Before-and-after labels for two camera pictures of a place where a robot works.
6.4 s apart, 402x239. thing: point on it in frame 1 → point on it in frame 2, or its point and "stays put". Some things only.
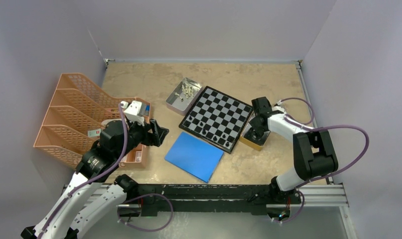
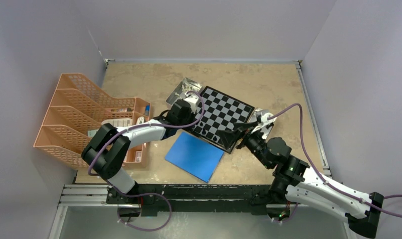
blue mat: [195, 156] stays put
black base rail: [152, 198] stays put
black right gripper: [258, 130] → [228, 138]
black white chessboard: [217, 118] stays put
